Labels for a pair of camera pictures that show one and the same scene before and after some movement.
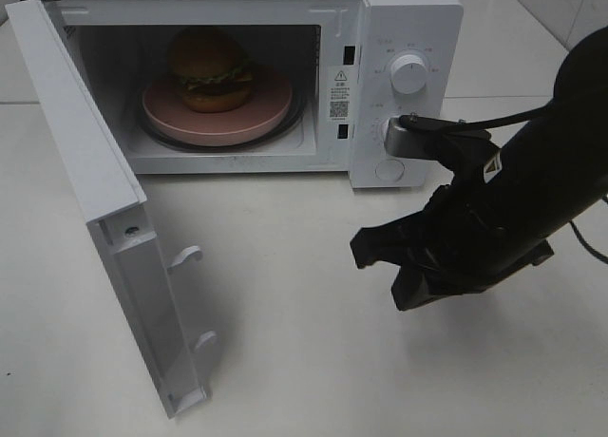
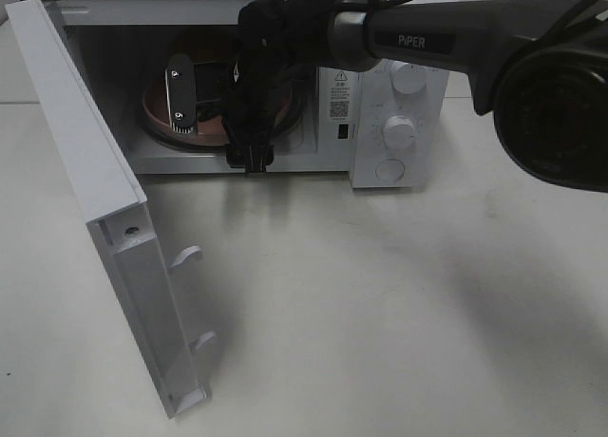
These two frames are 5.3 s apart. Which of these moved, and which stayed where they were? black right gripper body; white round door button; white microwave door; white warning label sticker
Moved: black right gripper body
Stayed: white microwave door; white round door button; white warning label sticker
